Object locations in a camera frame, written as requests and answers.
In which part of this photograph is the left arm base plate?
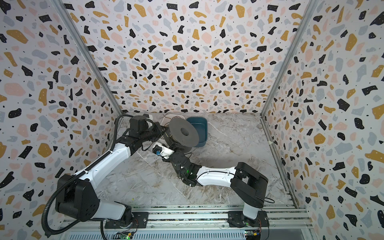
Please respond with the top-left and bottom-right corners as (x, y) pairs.
(104, 212), (149, 230)

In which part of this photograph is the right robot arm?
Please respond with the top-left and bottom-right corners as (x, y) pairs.
(153, 150), (269, 228)

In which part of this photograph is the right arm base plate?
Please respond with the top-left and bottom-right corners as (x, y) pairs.
(228, 211), (270, 228)

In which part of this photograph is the teal plastic bin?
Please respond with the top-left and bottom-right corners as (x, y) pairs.
(187, 117), (208, 148)

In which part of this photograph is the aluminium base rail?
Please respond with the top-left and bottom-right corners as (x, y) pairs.
(58, 205), (319, 240)

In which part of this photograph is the right aluminium corner post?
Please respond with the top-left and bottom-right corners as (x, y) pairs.
(261, 0), (319, 120)

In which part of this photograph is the grey cable spool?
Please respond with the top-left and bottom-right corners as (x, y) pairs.
(164, 118), (199, 153)

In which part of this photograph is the aluminium corner post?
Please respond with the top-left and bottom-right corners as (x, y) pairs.
(51, 1), (123, 115)
(261, 0), (319, 120)

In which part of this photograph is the left green circuit board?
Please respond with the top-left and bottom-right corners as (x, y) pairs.
(113, 232), (134, 240)

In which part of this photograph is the left aluminium corner post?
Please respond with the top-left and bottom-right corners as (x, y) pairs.
(51, 1), (123, 115)

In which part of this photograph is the white plastic bin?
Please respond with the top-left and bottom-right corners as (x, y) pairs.
(160, 114), (186, 127)

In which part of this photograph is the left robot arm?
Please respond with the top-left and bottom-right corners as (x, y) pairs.
(55, 115), (165, 227)

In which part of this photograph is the green circuit board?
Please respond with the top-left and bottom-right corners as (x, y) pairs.
(113, 232), (134, 240)
(245, 230), (261, 240)

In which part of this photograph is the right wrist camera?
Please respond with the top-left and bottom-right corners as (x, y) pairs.
(152, 142), (175, 161)

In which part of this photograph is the right green circuit board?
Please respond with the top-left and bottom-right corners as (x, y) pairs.
(245, 230), (261, 240)

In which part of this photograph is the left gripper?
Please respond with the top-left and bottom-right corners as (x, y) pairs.
(139, 121), (168, 144)

